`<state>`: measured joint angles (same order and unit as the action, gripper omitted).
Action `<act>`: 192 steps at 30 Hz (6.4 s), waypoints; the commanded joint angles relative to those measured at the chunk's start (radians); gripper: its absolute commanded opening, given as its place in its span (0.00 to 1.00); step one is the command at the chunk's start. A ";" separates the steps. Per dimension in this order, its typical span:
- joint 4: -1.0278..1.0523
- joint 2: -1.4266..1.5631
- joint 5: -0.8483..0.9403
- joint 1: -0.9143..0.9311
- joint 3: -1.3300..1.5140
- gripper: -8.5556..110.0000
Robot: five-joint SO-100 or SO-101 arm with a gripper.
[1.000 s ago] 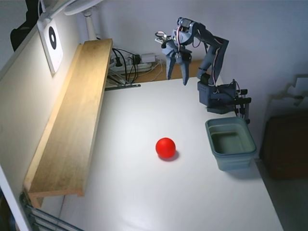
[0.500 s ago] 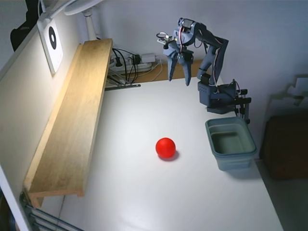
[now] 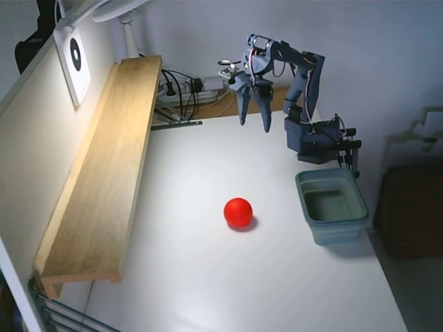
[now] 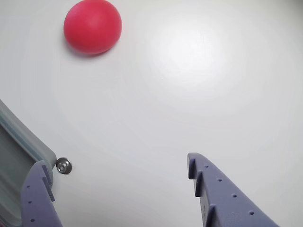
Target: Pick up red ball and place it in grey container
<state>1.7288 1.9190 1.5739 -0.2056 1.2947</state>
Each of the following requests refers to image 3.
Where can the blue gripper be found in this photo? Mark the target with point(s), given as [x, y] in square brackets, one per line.
[250, 88]

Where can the red ball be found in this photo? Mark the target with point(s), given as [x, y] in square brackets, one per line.
[238, 212]

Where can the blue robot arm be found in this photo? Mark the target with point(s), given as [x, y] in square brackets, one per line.
[304, 86]

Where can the grey plastic container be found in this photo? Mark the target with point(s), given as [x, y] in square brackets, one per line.
[342, 235]

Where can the wooden back board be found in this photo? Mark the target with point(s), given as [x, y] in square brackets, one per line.
[221, 110]

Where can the white power strip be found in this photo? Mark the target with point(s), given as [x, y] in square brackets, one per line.
[207, 94]

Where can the black table clamp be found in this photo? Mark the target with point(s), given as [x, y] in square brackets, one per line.
[351, 145]

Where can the white desk lamp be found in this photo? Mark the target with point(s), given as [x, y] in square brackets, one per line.
[131, 38]

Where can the long wooden shelf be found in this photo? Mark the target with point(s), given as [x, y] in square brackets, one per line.
[104, 173]

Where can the white panel with black circle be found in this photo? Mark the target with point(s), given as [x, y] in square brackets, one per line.
[78, 83]

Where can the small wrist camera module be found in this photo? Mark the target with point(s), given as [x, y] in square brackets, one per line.
[229, 72]

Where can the metal shelf bracket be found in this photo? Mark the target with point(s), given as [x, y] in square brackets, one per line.
[180, 124]

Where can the white wall pipes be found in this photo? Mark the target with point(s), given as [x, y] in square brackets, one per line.
[431, 119]

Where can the metal frame rails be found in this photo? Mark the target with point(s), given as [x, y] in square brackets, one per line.
[52, 311]

